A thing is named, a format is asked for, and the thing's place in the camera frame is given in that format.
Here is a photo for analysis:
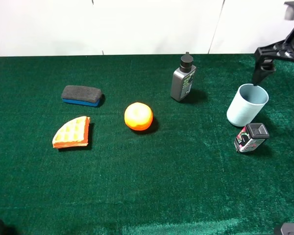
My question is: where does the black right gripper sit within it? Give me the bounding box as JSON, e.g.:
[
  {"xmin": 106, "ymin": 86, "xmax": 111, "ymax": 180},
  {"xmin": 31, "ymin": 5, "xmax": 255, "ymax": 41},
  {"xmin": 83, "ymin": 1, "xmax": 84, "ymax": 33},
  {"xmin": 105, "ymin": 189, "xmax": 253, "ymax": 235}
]
[{"xmin": 252, "ymin": 1, "xmax": 294, "ymax": 86}]

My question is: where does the light blue plastic cup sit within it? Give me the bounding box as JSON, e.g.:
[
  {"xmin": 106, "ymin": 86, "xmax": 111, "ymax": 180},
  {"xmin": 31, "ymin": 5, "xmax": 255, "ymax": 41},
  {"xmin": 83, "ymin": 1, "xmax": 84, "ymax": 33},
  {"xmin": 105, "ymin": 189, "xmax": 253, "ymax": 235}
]
[{"xmin": 226, "ymin": 84, "xmax": 269, "ymax": 127}]

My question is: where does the grey object bottom right corner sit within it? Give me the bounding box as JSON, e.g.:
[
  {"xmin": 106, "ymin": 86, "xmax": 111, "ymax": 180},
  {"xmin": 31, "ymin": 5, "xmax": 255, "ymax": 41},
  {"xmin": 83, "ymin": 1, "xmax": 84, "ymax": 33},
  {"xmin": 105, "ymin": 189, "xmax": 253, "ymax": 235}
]
[{"xmin": 274, "ymin": 223, "xmax": 294, "ymax": 235}]

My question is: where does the small black capped printed bottle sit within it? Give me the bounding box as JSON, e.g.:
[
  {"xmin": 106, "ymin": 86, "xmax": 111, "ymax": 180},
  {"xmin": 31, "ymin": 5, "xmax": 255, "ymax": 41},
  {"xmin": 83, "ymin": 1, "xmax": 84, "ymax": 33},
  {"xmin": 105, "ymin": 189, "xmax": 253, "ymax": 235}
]
[{"xmin": 234, "ymin": 123, "xmax": 270, "ymax": 153}]

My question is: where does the grey bottle with black cap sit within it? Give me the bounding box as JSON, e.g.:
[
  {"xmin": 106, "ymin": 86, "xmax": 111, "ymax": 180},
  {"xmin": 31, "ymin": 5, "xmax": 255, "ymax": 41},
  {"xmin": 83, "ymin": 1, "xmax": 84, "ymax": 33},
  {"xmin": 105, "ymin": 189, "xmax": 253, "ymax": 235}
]
[{"xmin": 171, "ymin": 52, "xmax": 196, "ymax": 102}]

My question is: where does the orange fruit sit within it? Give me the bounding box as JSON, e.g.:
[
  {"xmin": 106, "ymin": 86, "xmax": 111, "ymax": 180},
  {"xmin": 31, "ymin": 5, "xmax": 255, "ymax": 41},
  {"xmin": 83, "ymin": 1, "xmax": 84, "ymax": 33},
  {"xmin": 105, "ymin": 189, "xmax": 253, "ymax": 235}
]
[{"xmin": 124, "ymin": 102, "xmax": 153, "ymax": 131}]

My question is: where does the grey and blue board eraser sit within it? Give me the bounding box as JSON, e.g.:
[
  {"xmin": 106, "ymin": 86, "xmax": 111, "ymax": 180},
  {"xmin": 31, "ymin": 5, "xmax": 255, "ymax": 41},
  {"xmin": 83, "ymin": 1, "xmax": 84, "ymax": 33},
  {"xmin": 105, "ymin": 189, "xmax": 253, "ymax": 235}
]
[{"xmin": 61, "ymin": 85, "xmax": 102, "ymax": 107}]

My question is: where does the green velvet table cloth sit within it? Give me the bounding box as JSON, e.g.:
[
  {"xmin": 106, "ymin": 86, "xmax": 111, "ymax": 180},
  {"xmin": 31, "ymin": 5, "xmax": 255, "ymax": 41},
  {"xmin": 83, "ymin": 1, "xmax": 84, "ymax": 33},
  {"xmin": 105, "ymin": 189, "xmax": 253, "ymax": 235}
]
[{"xmin": 0, "ymin": 54, "xmax": 294, "ymax": 235}]

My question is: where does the yellow orange waffle wedge toy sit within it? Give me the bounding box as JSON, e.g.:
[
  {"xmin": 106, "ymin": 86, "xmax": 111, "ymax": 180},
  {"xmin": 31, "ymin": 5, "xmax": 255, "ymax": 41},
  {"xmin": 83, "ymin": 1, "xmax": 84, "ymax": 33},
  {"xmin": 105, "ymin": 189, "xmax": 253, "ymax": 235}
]
[{"xmin": 52, "ymin": 116, "xmax": 90, "ymax": 149}]

